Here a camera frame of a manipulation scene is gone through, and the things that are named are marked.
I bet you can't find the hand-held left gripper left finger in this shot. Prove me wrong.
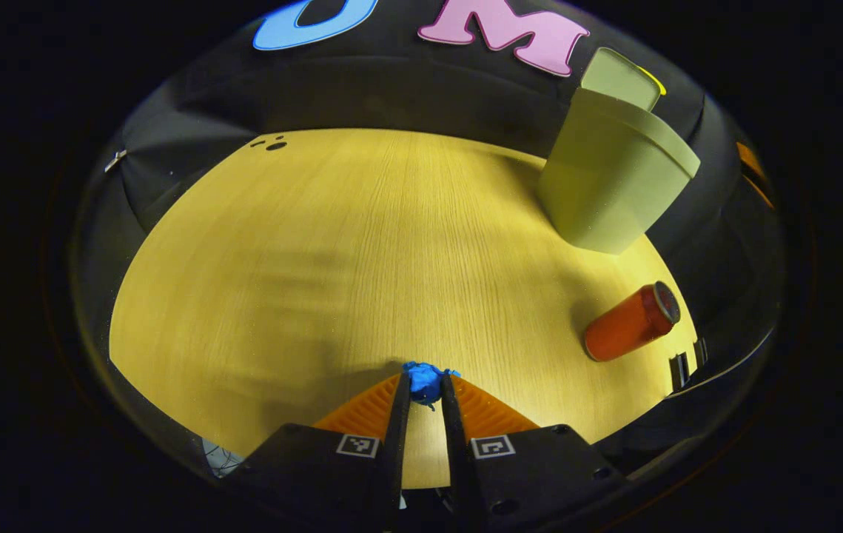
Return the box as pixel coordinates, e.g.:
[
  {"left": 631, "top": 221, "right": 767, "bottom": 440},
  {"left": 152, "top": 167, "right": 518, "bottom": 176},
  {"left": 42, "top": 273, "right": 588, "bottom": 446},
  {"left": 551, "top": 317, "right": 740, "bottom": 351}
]
[{"left": 232, "top": 372, "right": 412, "bottom": 533}]

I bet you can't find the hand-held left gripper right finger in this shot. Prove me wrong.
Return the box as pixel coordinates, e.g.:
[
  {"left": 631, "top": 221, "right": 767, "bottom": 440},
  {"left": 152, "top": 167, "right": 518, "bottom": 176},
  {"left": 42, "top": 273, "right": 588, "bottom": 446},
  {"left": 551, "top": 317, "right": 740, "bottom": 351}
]
[{"left": 440, "top": 372, "right": 629, "bottom": 533}]

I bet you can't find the blue paper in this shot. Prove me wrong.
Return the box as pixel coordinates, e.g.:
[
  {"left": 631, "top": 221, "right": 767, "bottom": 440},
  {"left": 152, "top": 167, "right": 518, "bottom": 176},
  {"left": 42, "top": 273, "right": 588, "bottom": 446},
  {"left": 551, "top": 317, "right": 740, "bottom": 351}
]
[{"left": 401, "top": 361, "right": 461, "bottom": 410}]

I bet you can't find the pale green desktop garbage bin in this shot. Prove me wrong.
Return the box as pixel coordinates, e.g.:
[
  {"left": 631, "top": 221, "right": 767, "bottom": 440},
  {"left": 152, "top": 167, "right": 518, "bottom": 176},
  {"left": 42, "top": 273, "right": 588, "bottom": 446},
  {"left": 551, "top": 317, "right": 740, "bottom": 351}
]
[{"left": 537, "top": 47, "right": 702, "bottom": 255}]

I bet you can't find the red pop can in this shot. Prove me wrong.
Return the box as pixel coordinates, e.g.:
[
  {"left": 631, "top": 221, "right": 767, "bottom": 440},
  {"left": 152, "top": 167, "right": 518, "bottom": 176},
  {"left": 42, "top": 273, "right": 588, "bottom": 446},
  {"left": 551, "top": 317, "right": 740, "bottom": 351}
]
[{"left": 584, "top": 281, "right": 682, "bottom": 363}]

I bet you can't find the black backdrop cloth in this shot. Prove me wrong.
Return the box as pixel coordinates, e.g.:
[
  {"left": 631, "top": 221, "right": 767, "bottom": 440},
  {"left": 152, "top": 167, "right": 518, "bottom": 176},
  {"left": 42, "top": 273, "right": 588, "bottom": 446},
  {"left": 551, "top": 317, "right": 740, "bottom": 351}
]
[{"left": 73, "top": 0, "right": 788, "bottom": 475}]

